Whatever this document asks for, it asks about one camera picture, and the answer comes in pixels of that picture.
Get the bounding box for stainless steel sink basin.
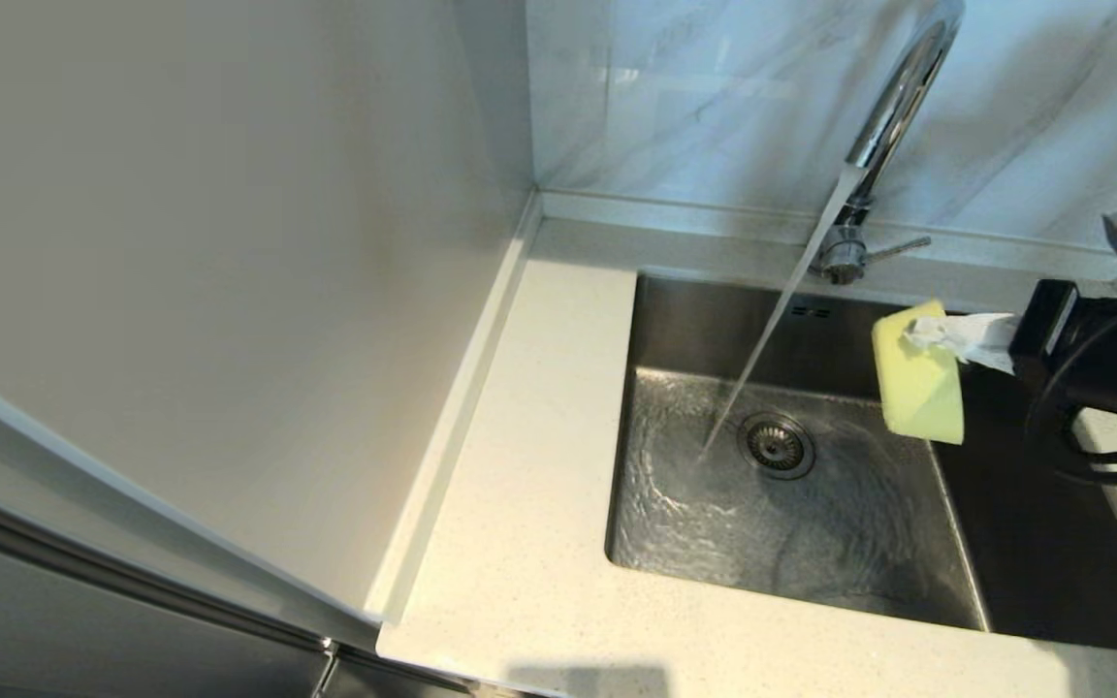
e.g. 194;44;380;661
605;271;1117;652

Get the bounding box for grey appliance door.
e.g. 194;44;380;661
0;475;559;698

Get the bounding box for round metal drain strainer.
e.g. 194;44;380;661
737;413;816;482

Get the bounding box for chrome gooseneck faucet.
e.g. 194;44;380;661
815;0;965;287

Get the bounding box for yellow plastic bowl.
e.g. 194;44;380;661
872;299;966;446

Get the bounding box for white tall cabinet panel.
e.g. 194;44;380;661
0;0;542;626

